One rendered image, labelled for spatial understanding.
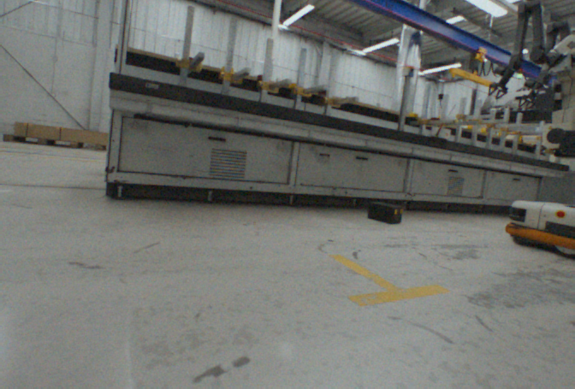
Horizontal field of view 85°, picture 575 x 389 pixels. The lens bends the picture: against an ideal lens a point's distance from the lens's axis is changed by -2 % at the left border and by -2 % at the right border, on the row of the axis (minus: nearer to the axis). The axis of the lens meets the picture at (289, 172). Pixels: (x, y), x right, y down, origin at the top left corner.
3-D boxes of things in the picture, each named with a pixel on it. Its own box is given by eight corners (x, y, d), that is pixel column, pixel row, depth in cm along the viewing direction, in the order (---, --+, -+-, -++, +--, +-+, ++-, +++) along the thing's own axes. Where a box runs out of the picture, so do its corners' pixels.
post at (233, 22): (228, 97, 190) (237, 18, 187) (222, 97, 188) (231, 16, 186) (226, 98, 193) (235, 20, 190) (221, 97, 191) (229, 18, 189)
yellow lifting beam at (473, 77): (496, 92, 746) (499, 79, 745) (452, 76, 666) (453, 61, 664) (493, 92, 754) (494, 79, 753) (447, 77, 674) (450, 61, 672)
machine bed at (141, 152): (538, 215, 423) (548, 150, 418) (101, 198, 183) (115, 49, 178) (487, 204, 484) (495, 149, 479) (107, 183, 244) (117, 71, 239)
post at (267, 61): (264, 113, 202) (274, 38, 199) (259, 112, 200) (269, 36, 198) (263, 113, 205) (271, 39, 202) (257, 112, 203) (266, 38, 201)
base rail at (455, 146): (568, 171, 399) (570, 163, 398) (108, 86, 158) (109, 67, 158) (560, 171, 406) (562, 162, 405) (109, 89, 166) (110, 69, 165)
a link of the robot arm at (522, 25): (526, 1, 210) (534, 7, 216) (517, 4, 215) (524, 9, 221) (515, 65, 212) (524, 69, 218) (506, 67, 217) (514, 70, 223)
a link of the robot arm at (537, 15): (540, -8, 204) (547, -2, 209) (516, 4, 216) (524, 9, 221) (543, 57, 199) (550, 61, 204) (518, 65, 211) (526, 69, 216)
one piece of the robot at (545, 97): (576, 117, 214) (581, 85, 213) (558, 110, 201) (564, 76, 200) (548, 118, 228) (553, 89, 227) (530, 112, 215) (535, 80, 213)
